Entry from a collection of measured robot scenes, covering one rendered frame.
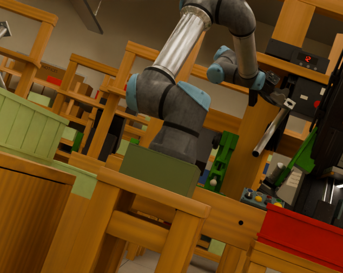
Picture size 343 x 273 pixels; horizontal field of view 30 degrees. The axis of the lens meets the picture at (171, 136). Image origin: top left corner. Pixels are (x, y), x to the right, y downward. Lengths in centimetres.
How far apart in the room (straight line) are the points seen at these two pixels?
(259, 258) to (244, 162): 98
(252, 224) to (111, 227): 59
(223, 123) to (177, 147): 107
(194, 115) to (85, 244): 49
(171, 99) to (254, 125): 98
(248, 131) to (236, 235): 75
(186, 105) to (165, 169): 20
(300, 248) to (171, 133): 51
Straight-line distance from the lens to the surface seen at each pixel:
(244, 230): 225
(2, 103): 193
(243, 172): 286
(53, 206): 221
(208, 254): 936
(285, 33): 298
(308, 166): 252
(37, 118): 209
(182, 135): 193
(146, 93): 199
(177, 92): 196
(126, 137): 1186
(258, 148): 256
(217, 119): 297
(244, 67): 243
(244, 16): 222
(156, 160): 189
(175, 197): 181
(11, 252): 207
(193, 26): 217
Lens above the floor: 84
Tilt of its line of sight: 5 degrees up
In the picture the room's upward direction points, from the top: 20 degrees clockwise
